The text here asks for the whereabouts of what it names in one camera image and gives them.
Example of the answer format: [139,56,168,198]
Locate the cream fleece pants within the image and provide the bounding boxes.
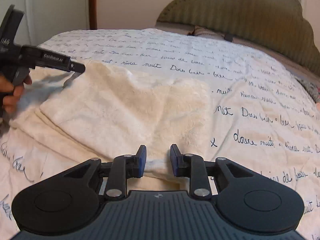
[5,61,211,190]

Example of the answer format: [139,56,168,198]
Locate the person's left hand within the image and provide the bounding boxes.
[1,75,32,114]

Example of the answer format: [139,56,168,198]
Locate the white floral wardrobe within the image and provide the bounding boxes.
[1,0,97,46]

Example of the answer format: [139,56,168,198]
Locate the white script-print duvet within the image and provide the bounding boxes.
[1,29,319,239]

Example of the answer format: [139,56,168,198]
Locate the small black device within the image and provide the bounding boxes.
[223,34,233,42]

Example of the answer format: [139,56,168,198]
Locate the olive green headboard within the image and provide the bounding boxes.
[157,0,319,75]

